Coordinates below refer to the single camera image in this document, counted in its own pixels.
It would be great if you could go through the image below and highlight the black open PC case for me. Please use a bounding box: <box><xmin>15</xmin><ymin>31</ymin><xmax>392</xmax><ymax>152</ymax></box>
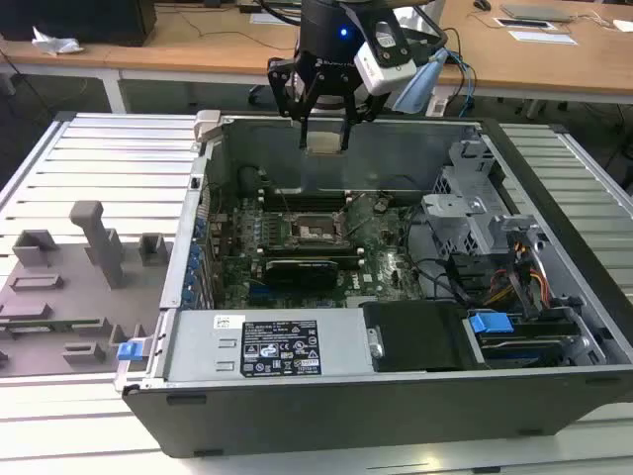
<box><xmin>113</xmin><ymin>109</ymin><xmax>633</xmax><ymax>459</ymax></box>

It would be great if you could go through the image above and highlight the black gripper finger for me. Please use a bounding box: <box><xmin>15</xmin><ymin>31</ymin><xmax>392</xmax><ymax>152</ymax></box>
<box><xmin>268</xmin><ymin>57</ymin><xmax>317</xmax><ymax>150</ymax></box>
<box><xmin>339</xmin><ymin>92</ymin><xmax>392</xmax><ymax>152</ymax></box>

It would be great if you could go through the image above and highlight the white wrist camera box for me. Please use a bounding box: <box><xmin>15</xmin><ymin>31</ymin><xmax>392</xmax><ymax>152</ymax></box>
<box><xmin>352</xmin><ymin>19</ymin><xmax>418</xmax><ymax>96</ymax></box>

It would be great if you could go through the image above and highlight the light wooden desk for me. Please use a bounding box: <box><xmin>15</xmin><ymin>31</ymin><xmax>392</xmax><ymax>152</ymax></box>
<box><xmin>434</xmin><ymin>0</ymin><xmax>633</xmax><ymax>106</ymax></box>
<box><xmin>0</xmin><ymin>0</ymin><xmax>304</xmax><ymax>83</ymax></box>

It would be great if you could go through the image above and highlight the black case fan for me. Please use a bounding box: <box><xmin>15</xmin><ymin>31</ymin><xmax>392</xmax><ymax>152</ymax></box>
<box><xmin>236</xmin><ymin>165</ymin><xmax>271</xmax><ymax>199</ymax></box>

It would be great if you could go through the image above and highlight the blue cable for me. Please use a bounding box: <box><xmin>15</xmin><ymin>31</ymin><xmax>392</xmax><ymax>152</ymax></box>
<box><xmin>442</xmin><ymin>47</ymin><xmax>479</xmax><ymax>118</ymax></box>

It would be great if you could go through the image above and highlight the silver power supply unit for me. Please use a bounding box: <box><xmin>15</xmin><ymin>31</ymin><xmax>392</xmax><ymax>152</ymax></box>
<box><xmin>165</xmin><ymin>309</ymin><xmax>375</xmax><ymax>382</ymax></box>

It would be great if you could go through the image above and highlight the green RAM stick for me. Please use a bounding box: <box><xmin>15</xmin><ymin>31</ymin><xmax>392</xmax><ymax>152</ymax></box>
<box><xmin>0</xmin><ymin>320</ymin><xmax>100</xmax><ymax>334</ymax></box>

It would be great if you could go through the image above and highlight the black computer box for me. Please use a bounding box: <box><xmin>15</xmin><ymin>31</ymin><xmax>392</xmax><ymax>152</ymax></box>
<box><xmin>0</xmin><ymin>0</ymin><xmax>157</xmax><ymax>48</ymax></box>

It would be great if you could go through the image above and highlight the grey case latch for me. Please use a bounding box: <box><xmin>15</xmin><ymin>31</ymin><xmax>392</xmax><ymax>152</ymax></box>
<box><xmin>194</xmin><ymin>109</ymin><xmax>222</xmax><ymax>145</ymax></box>

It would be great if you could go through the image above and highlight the silver CPU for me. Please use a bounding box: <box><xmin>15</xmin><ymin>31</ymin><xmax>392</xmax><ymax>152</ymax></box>
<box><xmin>306</xmin><ymin>132</ymin><xmax>345</xmax><ymax>157</ymax></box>

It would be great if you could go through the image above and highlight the CPU socket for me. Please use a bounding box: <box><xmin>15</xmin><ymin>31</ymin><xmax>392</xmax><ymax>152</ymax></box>
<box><xmin>286</xmin><ymin>211</ymin><xmax>348</xmax><ymax>248</ymax></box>

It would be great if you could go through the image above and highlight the orange yellow wire bundle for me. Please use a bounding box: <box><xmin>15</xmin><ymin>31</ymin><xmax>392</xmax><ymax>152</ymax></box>
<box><xmin>487</xmin><ymin>237</ymin><xmax>551</xmax><ymax>309</ymax></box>

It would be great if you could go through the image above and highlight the silver drive cage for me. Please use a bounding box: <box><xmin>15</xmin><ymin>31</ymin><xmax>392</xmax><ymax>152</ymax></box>
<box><xmin>422</xmin><ymin>141</ymin><xmax>550</xmax><ymax>278</ymax></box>

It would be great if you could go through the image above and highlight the green motherboard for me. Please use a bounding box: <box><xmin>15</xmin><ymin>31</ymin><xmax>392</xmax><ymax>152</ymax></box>
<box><xmin>207</xmin><ymin>190</ymin><xmax>431</xmax><ymax>311</ymax></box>

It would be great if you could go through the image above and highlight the black plastic shroud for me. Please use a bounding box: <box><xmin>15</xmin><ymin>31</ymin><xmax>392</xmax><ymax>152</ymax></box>
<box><xmin>360</xmin><ymin>300</ymin><xmax>471</xmax><ymax>373</ymax></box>

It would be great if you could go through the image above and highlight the black internal cable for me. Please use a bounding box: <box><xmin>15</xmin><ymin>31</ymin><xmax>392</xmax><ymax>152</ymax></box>
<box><xmin>404</xmin><ymin>207</ymin><xmax>471</xmax><ymax>304</ymax></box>

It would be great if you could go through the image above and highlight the black RAM slot row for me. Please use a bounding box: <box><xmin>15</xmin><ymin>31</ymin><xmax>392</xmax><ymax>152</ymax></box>
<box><xmin>261</xmin><ymin>245</ymin><xmax>358</xmax><ymax>269</ymax></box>
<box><xmin>261</xmin><ymin>190</ymin><xmax>348</xmax><ymax>212</ymax></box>

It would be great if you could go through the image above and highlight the grey parts rack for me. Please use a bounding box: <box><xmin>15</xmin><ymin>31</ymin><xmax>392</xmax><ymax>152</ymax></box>
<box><xmin>0</xmin><ymin>200</ymin><xmax>174</xmax><ymax>377</ymax></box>

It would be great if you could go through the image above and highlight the hard disk in blue carrier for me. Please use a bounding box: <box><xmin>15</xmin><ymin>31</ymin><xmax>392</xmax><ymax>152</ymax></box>
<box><xmin>464</xmin><ymin>309</ymin><xmax>583</xmax><ymax>370</ymax></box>

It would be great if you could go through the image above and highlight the grey laptop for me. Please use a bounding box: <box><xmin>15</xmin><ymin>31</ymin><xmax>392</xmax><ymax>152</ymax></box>
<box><xmin>498</xmin><ymin>2</ymin><xmax>576</xmax><ymax>24</ymax></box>

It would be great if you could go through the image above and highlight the crumpled white paper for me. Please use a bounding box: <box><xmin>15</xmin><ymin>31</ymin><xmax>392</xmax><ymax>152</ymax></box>
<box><xmin>31</xmin><ymin>26</ymin><xmax>85</xmax><ymax>56</ymax></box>

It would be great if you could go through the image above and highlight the black graphics card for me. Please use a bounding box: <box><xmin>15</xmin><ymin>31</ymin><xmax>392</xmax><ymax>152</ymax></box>
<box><xmin>264</xmin><ymin>256</ymin><xmax>340</xmax><ymax>294</ymax></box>

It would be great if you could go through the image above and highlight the silver metal handle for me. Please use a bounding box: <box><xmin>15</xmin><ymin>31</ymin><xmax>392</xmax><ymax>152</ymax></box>
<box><xmin>366</xmin><ymin>324</ymin><xmax>387</xmax><ymax>360</ymax></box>

